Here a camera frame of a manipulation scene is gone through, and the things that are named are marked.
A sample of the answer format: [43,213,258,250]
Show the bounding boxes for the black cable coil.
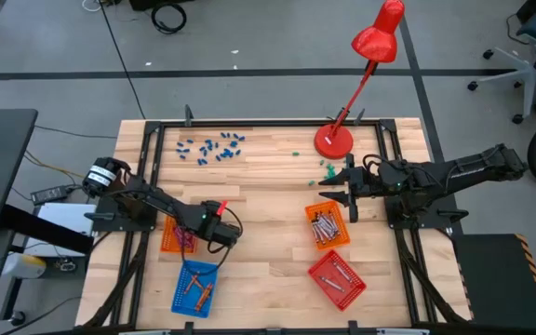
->
[150,2,188,35]

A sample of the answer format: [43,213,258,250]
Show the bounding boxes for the red plastic basket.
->
[307,248,369,313]

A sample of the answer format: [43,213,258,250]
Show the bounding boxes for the red desk lamp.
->
[313,0,407,161]

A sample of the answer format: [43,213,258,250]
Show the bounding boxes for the black power adapter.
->
[30,184,70,207]

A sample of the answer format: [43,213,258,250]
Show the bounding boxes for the white box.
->
[33,201,98,258]

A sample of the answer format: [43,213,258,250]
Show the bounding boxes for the orange plastic basket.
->
[159,214,199,255]
[304,199,353,252]

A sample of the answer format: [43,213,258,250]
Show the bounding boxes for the black hazard-striped platform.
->
[450,232,536,332]

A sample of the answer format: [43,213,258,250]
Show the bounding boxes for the blue plastic basket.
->
[170,259,221,320]

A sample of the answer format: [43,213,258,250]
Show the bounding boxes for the grey office chair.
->
[465,0,536,126]

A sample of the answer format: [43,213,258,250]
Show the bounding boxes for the black equipment case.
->
[128,0,195,12]

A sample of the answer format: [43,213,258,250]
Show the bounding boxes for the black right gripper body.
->
[346,154,385,222]

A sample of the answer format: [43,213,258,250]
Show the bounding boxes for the white and yellow bottle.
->
[1,252,47,281]

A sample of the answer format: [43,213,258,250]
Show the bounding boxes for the black floor cable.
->
[98,2,147,121]

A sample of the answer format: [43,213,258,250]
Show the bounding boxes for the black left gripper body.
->
[208,218,243,248]

